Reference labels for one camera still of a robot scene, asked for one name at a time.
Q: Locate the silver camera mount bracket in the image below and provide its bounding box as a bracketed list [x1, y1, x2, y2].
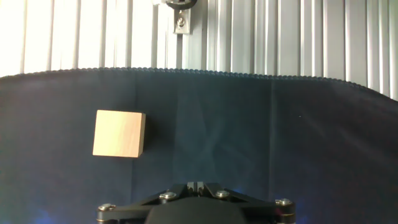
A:
[152, 0, 199, 35]

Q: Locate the small light wooden block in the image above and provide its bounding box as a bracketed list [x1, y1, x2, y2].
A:
[92, 109, 147, 159]

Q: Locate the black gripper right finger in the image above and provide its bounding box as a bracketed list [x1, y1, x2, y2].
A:
[196, 182, 296, 224]

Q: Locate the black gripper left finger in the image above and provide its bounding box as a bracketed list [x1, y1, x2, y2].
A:
[96, 182, 197, 224]

